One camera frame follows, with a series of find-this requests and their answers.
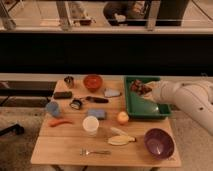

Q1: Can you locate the dark grape bunch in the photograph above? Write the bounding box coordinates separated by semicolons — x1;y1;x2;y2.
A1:
130;79;151;95

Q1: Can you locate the red bowl in background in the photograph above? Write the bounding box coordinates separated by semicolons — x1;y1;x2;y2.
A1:
79;19;92;26

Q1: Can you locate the black rectangular block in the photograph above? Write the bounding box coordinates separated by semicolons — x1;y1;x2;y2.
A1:
53;92;72;99

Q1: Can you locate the small metal cup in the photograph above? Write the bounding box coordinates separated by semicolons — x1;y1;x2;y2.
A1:
64;76;74;88

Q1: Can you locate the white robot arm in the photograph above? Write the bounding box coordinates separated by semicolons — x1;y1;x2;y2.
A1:
152;80;213;136

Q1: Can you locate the black handled knife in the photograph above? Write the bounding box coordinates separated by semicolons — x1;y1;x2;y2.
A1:
86;96;109;103

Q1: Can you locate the orange red bowl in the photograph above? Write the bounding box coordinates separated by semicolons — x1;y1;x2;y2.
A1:
83;74;103;92

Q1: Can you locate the yellow banana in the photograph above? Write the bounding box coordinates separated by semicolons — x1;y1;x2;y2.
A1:
108;135;136;146

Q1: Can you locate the orange carrot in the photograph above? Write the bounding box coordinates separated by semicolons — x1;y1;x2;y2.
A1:
49;120;73;127

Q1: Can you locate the blue cup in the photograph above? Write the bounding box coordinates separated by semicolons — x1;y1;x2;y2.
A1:
45;101;60;118

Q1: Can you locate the seated person in background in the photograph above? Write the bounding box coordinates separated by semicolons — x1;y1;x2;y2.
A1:
103;0;150;26

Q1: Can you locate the silver fork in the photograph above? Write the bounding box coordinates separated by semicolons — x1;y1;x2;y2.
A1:
80;149;111;156

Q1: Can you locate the purple bowl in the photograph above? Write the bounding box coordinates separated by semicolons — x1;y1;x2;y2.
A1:
144;128;175;159

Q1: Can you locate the blue sponge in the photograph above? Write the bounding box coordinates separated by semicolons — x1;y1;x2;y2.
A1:
87;109;106;120

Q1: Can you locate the black tape measure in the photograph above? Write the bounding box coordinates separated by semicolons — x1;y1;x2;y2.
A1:
70;99;83;110

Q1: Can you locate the white plastic cup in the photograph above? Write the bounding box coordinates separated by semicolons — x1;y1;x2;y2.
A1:
82;116;99;136

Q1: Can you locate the green plastic tray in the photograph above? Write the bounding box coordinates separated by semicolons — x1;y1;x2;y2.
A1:
124;76;171;119

